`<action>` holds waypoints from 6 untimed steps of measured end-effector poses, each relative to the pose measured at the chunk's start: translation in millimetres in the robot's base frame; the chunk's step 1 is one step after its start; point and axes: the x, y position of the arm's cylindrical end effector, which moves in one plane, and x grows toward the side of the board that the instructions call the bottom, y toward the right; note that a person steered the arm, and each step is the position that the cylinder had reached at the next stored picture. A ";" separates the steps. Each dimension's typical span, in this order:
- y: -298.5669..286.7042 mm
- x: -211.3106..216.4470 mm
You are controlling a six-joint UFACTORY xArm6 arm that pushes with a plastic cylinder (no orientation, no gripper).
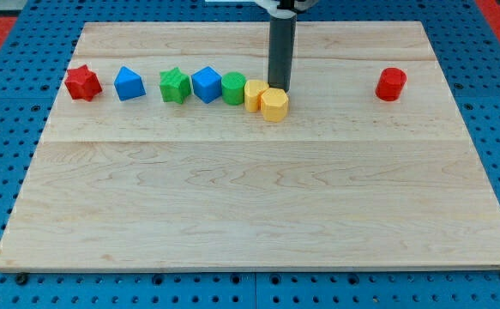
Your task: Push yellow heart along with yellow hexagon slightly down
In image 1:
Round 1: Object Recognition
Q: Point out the red star block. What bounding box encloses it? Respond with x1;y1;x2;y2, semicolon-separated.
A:
64;64;102;101

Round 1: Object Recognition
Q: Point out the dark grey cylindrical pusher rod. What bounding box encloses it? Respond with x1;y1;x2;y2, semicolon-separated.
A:
268;15;297;92

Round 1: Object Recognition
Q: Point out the red cylinder block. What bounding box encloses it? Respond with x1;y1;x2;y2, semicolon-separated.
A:
375;67;407;101

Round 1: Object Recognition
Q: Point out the yellow heart block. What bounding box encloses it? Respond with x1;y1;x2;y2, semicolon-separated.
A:
244;79;269;112

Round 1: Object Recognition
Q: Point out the green cylinder block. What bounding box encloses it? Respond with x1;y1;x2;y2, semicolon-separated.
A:
221;71;246;106

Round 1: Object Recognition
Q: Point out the blue triangle block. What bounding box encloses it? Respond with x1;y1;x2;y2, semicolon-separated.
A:
114;66;146;101

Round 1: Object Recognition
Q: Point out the yellow hexagon block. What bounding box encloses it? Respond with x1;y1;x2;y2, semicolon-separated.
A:
260;88;289;122

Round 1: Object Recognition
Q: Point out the green star block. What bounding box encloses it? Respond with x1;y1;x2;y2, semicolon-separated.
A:
160;67;192;104

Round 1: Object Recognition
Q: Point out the light wooden board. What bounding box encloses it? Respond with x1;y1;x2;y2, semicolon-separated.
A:
0;21;500;273

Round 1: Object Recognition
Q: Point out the blue cube block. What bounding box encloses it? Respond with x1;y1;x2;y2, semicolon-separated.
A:
191;66;222;104

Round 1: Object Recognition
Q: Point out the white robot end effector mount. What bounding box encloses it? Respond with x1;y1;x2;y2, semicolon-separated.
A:
254;0;319;19

